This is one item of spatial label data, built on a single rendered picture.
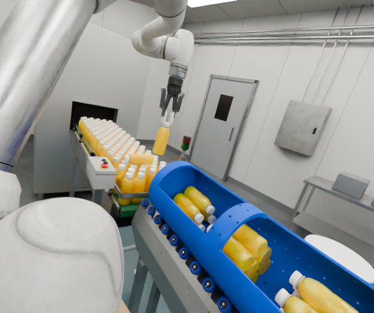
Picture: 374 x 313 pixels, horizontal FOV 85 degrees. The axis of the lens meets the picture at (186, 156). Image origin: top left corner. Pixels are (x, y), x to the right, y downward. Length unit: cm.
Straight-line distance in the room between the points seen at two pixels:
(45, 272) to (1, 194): 17
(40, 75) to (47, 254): 28
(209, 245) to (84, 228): 49
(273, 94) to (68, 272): 428
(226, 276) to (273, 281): 26
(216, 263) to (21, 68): 64
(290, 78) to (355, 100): 107
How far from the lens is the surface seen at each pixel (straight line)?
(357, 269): 120
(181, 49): 106
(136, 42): 111
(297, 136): 389
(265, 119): 434
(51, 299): 27
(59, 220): 28
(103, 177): 109
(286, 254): 87
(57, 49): 46
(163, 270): 97
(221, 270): 68
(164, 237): 98
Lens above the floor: 152
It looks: 15 degrees down
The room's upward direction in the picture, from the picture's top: 15 degrees clockwise
